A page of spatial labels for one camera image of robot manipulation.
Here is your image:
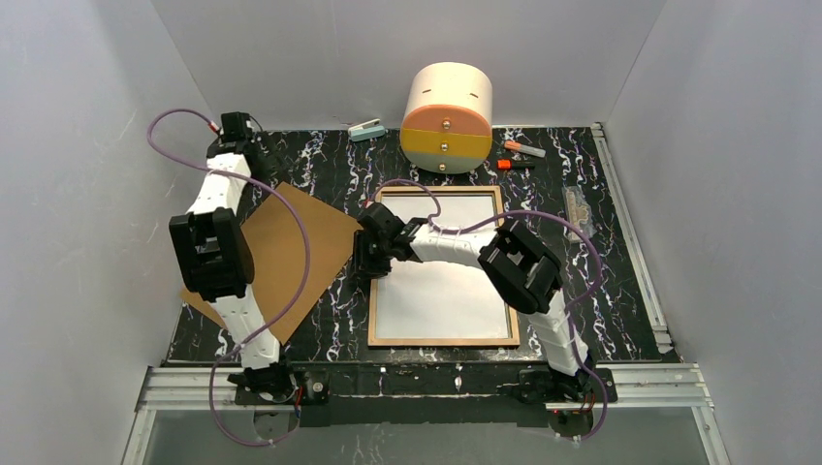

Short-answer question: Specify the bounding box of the landscape photo print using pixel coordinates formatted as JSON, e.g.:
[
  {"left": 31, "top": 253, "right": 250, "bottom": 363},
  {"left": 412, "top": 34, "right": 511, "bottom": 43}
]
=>
[{"left": 376, "top": 193, "right": 513, "bottom": 340}]

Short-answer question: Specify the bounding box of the wooden picture frame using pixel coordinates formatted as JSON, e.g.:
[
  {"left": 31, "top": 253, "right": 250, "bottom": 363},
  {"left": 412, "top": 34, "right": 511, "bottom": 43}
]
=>
[{"left": 366, "top": 185, "right": 522, "bottom": 349}]

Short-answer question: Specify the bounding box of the brown cardboard backing board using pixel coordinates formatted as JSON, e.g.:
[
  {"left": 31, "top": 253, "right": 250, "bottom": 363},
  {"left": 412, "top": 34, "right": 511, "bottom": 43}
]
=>
[{"left": 178, "top": 182, "right": 364, "bottom": 345}]

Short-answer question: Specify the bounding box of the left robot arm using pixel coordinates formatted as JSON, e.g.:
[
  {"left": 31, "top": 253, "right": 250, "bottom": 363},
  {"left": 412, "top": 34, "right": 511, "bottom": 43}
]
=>
[{"left": 169, "top": 111, "right": 296, "bottom": 400}]

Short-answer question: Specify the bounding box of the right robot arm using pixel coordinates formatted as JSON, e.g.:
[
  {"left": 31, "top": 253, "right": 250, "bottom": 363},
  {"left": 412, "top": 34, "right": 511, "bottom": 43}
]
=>
[{"left": 354, "top": 202, "right": 607, "bottom": 408}]

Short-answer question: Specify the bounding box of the teal white stapler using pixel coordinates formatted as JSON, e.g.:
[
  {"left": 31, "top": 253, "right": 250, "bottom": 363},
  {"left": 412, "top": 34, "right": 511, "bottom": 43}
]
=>
[{"left": 347, "top": 118, "right": 387, "bottom": 142}]

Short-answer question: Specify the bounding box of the round pastel drawer box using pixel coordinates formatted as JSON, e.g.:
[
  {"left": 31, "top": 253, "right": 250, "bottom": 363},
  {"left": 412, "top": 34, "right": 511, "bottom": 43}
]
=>
[{"left": 399, "top": 62, "right": 492, "bottom": 174}]

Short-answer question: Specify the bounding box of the orange capped black marker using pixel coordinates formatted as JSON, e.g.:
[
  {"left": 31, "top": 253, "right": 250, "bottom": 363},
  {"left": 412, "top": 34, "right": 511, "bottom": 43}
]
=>
[{"left": 496, "top": 159, "right": 536, "bottom": 171}]

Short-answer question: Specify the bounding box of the orange capped grey marker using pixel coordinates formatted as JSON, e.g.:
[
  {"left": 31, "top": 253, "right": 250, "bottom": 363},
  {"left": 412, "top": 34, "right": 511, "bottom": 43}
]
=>
[{"left": 503, "top": 140, "right": 546, "bottom": 158}]

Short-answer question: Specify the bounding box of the clear bag of clips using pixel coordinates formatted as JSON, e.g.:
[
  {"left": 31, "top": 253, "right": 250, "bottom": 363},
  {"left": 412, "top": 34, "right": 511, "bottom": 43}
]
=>
[{"left": 562, "top": 186, "right": 596, "bottom": 238}]

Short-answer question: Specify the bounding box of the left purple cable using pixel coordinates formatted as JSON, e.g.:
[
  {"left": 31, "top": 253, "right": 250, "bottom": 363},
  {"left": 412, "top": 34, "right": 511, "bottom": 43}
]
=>
[{"left": 145, "top": 108, "right": 313, "bottom": 449}]

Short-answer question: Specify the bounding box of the purple cable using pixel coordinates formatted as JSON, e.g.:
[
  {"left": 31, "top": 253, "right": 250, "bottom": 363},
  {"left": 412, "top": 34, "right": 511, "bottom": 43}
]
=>
[
  {"left": 368, "top": 178, "right": 610, "bottom": 443},
  {"left": 145, "top": 108, "right": 313, "bottom": 449}
]

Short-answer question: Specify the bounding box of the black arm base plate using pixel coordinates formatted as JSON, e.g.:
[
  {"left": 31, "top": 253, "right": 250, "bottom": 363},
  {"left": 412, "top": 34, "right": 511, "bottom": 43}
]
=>
[{"left": 235, "top": 361, "right": 618, "bottom": 434}]

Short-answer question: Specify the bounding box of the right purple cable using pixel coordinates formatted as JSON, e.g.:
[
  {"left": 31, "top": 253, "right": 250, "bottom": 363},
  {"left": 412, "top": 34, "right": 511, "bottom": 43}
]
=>
[{"left": 368, "top": 178, "right": 610, "bottom": 443}]

